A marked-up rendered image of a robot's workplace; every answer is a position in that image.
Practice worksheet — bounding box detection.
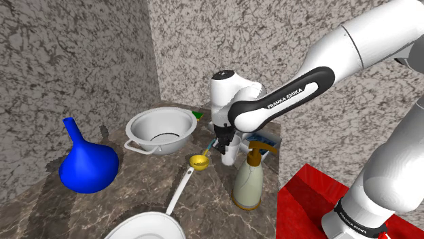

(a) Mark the white box with blue items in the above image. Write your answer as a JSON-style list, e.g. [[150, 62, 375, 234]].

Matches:
[[241, 128, 283, 160]]

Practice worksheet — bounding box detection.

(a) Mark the white cup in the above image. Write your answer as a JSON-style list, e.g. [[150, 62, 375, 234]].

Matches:
[[220, 134, 243, 166]]

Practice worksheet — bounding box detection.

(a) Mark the red robot stand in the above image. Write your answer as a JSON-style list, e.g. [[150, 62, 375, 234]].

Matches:
[[275, 163, 424, 239]]

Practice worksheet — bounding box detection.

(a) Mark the blue vase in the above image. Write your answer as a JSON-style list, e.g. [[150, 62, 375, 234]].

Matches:
[[58, 117, 120, 194]]

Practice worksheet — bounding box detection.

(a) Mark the white colander bowl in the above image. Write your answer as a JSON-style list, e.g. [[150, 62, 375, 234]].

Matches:
[[124, 107, 198, 156]]

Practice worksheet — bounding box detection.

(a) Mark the white frying pan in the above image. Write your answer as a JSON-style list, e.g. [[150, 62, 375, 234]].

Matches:
[[103, 166, 196, 239]]

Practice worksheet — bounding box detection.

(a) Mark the yellow measuring spoon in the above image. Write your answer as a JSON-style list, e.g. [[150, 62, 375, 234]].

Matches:
[[189, 139, 217, 172]]

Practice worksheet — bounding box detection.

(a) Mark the cream soap dispenser bottle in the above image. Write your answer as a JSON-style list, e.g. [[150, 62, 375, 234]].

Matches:
[[231, 141, 279, 211]]

